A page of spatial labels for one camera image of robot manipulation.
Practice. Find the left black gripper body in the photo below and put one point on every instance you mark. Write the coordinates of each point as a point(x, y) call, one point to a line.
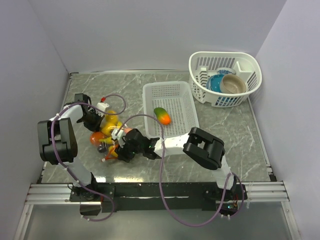
point(92, 120)

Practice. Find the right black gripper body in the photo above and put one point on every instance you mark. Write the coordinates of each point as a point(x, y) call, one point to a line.
point(128, 147)

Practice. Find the fake pink peach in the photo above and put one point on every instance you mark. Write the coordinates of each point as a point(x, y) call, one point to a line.
point(128, 130)

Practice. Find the fake yellow banana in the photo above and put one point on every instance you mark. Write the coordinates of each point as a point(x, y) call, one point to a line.
point(108, 140)

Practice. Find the clear zip top bag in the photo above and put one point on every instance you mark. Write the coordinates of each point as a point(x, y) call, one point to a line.
point(103, 147)

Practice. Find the fake green orange mango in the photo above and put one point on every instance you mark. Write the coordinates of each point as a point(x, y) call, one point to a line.
point(162, 115)

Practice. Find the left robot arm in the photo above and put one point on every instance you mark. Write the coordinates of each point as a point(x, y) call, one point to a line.
point(58, 145)

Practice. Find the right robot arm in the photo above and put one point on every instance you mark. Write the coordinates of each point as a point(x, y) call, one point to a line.
point(202, 147)

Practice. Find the fake yellow lemon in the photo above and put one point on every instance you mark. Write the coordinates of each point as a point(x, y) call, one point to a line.
point(111, 117)

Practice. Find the white rectangular perforated basket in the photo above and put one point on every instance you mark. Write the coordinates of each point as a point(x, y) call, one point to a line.
point(176, 98)

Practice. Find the white round dish rack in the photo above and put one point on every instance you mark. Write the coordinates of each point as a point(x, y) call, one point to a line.
point(203, 64)

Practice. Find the beige bowl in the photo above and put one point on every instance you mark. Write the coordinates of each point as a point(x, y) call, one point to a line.
point(232, 84)

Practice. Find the blue white patterned plate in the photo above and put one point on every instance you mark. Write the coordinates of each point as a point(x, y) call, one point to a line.
point(225, 71)

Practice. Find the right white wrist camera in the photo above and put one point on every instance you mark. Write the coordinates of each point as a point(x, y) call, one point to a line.
point(117, 135)

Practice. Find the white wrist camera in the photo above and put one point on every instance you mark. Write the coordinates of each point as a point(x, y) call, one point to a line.
point(117, 135)
point(102, 108)

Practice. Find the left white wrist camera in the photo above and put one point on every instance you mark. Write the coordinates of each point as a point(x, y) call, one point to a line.
point(102, 108)

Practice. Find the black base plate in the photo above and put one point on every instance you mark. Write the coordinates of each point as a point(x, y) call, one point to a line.
point(126, 196)

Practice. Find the aluminium rail frame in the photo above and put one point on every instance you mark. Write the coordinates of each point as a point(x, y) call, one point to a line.
point(152, 211)

